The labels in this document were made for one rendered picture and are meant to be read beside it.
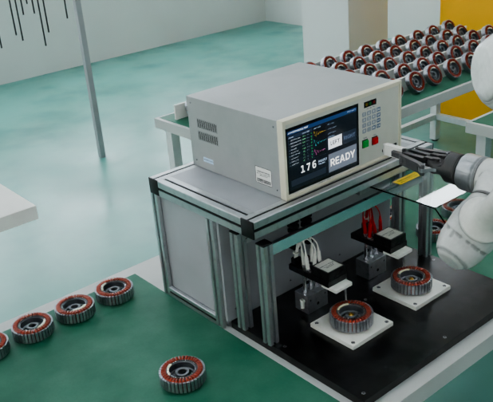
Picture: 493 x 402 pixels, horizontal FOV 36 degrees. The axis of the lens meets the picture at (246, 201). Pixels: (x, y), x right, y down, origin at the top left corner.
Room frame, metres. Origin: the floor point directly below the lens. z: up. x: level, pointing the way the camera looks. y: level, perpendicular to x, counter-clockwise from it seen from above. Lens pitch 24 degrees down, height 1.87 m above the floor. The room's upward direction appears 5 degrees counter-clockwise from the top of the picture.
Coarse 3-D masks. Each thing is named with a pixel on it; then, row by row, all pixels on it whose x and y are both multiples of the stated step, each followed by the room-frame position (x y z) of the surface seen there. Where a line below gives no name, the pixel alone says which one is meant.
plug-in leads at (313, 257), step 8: (304, 240) 1.75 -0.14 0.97; (296, 248) 1.75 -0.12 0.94; (304, 248) 1.71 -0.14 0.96; (312, 248) 1.75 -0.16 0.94; (296, 256) 1.75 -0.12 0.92; (304, 256) 1.73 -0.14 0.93; (312, 256) 1.75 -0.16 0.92; (320, 256) 1.73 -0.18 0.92; (296, 264) 1.74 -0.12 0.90; (304, 264) 1.73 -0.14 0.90
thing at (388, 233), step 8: (352, 232) 1.91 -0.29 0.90; (360, 232) 1.90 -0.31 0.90; (384, 232) 1.84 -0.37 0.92; (392, 232) 1.84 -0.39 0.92; (400, 232) 1.84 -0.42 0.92; (360, 240) 1.88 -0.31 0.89; (368, 240) 1.85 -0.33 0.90; (376, 240) 1.83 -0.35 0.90; (384, 240) 1.81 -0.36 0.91; (392, 240) 1.80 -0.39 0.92; (400, 240) 1.82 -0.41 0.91; (376, 248) 1.90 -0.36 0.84; (384, 248) 1.81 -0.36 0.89; (392, 248) 1.80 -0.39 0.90; (400, 248) 1.82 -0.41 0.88; (408, 248) 1.81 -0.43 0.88; (392, 256) 1.79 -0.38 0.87; (400, 256) 1.78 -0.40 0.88
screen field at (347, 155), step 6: (354, 144) 1.83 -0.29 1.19; (342, 150) 1.80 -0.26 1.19; (348, 150) 1.81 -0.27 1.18; (354, 150) 1.83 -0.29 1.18; (330, 156) 1.77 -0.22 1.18; (336, 156) 1.79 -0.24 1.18; (342, 156) 1.80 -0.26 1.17; (348, 156) 1.81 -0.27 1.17; (354, 156) 1.83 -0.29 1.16; (330, 162) 1.77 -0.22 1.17; (336, 162) 1.79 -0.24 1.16; (342, 162) 1.80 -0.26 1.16; (348, 162) 1.81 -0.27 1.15; (330, 168) 1.77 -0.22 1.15; (336, 168) 1.79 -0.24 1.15
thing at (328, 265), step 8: (312, 264) 1.74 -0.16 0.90; (320, 264) 1.70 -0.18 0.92; (328, 264) 1.69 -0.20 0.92; (336, 264) 1.69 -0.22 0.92; (296, 272) 1.73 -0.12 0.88; (304, 272) 1.71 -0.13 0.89; (312, 272) 1.69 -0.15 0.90; (320, 272) 1.67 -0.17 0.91; (328, 272) 1.65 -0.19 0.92; (336, 272) 1.66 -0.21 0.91; (344, 272) 1.68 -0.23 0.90; (304, 280) 1.72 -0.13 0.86; (312, 280) 1.69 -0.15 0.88; (320, 280) 1.66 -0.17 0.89; (328, 280) 1.64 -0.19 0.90; (336, 280) 1.66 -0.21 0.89; (344, 280) 1.67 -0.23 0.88; (304, 288) 1.72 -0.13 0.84; (312, 288) 1.74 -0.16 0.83; (328, 288) 1.65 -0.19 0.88; (336, 288) 1.64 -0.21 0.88; (344, 288) 1.64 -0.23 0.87
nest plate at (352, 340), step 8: (320, 320) 1.65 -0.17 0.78; (328, 320) 1.65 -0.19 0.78; (376, 320) 1.63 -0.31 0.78; (384, 320) 1.62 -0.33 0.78; (320, 328) 1.61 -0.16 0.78; (328, 328) 1.61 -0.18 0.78; (376, 328) 1.59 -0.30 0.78; (384, 328) 1.59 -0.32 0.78; (328, 336) 1.59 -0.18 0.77; (336, 336) 1.57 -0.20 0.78; (344, 336) 1.57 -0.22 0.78; (352, 336) 1.57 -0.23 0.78; (360, 336) 1.56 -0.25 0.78; (368, 336) 1.56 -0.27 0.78; (344, 344) 1.55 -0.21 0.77; (352, 344) 1.53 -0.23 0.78; (360, 344) 1.54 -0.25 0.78
